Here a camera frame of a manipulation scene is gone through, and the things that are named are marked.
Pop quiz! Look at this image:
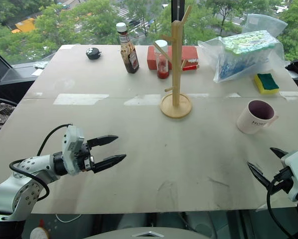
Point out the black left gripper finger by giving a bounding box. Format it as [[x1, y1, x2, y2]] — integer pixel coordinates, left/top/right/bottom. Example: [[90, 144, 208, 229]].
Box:
[[91, 154, 127, 174], [87, 134, 119, 150]]

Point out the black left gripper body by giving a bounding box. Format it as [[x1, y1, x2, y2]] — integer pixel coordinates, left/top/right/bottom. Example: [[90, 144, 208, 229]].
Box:
[[75, 141, 95, 173]]

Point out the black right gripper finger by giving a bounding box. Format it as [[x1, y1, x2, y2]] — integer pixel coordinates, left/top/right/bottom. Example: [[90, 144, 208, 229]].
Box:
[[270, 147, 289, 159], [247, 161, 272, 192]]

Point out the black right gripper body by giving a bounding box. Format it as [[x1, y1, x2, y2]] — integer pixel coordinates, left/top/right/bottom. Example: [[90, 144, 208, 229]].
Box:
[[271, 166, 294, 194]]

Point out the wooden mug tree stand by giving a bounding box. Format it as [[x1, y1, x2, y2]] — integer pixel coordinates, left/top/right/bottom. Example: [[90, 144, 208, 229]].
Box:
[[152, 4, 193, 120]]

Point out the white mug with purple inside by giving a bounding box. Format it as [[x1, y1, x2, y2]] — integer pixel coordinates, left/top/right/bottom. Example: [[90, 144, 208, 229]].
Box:
[[236, 100, 280, 135]]

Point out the yellow and green sponge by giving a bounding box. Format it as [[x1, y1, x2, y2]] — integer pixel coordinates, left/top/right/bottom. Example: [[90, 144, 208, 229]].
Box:
[[254, 72, 281, 96]]

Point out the grey rounded robot body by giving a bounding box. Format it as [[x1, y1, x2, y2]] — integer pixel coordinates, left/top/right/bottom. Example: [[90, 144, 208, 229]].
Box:
[[84, 226, 212, 239]]

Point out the brown ketchup bottle white cap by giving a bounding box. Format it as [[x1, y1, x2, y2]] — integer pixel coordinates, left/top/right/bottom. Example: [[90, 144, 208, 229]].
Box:
[[116, 22, 140, 74]]

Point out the small black round object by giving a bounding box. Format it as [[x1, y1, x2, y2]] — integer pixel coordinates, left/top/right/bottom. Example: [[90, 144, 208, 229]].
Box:
[[85, 47, 103, 60]]

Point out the red and white round button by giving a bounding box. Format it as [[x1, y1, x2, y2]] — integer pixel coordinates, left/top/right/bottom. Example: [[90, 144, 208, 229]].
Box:
[[30, 219, 50, 239]]

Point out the clear jar with red sauce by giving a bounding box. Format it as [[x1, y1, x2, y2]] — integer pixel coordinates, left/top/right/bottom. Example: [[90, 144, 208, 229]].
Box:
[[154, 39, 170, 80]]

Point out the clear plastic bag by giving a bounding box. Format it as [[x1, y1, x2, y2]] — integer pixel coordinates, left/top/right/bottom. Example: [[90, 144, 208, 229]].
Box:
[[197, 13, 289, 84]]

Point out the green patterned cloth pack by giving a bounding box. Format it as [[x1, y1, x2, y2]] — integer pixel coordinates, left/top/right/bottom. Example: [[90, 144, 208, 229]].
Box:
[[221, 30, 276, 56]]

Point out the red rectangular box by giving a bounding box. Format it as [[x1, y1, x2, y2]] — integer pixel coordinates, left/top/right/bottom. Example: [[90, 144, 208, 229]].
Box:
[[147, 45, 200, 72]]

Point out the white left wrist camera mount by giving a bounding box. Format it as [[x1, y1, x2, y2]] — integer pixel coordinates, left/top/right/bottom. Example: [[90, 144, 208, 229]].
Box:
[[61, 125, 85, 176]]

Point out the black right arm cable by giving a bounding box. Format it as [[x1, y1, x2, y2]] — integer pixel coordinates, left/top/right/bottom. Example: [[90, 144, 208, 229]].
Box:
[[266, 171, 298, 239]]

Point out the thin white cable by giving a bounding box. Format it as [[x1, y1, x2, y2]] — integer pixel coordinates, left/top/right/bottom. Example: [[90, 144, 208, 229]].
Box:
[[55, 212, 82, 224]]

